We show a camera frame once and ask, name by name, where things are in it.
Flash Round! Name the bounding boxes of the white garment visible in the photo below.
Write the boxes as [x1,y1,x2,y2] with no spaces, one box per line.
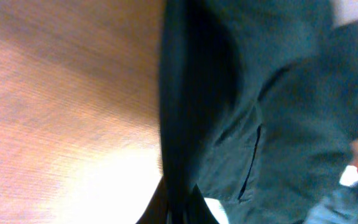
[339,166,358,187]

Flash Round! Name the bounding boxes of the black shorts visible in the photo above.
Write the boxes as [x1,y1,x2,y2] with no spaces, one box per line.
[159,0,358,223]

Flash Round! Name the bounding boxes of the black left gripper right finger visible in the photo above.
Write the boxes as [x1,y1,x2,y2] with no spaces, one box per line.
[185,185,218,224]

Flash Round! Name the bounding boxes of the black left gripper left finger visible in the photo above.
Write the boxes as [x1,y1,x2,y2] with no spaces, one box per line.
[136,177,168,224]

